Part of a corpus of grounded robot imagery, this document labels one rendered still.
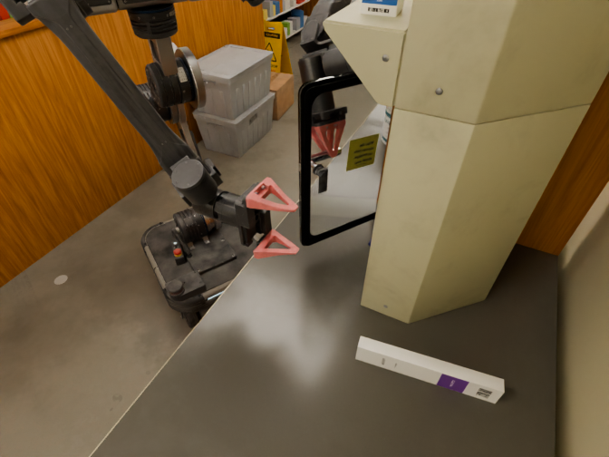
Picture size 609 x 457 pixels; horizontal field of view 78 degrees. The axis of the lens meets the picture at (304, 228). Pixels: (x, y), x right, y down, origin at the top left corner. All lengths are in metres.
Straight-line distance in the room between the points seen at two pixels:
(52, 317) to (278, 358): 1.71
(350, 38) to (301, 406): 0.61
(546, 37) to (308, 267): 0.65
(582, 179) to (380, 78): 0.60
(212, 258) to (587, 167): 1.53
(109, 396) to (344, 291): 1.34
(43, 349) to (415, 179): 1.98
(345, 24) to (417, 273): 0.44
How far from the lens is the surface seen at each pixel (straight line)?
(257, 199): 0.61
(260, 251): 0.68
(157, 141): 0.73
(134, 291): 2.27
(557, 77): 0.62
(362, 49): 0.56
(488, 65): 0.53
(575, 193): 1.05
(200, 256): 1.96
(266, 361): 0.81
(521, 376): 0.89
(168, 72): 1.38
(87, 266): 2.53
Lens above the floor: 1.65
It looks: 43 degrees down
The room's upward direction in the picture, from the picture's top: straight up
